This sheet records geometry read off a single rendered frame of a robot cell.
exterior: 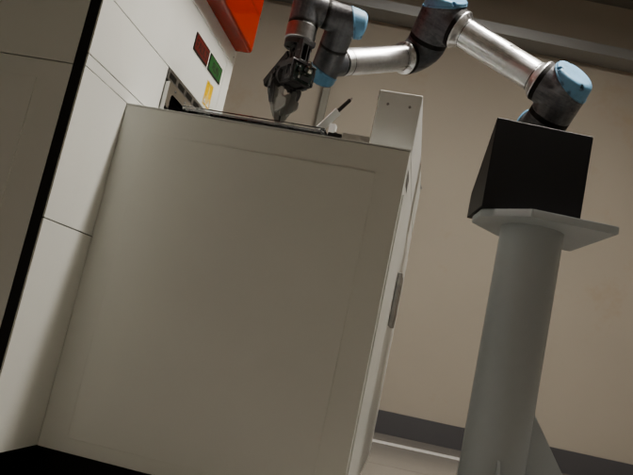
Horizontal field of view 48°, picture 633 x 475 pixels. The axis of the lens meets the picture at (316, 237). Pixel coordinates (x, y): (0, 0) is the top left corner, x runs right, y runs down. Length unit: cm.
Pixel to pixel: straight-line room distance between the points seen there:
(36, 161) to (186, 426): 59
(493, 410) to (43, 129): 119
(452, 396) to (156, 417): 273
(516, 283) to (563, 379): 240
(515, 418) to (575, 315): 244
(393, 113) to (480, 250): 261
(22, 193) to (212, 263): 38
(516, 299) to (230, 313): 74
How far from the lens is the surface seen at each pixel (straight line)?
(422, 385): 402
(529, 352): 183
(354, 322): 141
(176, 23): 183
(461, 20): 212
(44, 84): 148
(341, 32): 187
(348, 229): 143
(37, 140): 145
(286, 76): 175
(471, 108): 428
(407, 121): 155
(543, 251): 186
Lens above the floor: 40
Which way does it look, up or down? 8 degrees up
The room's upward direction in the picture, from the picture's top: 12 degrees clockwise
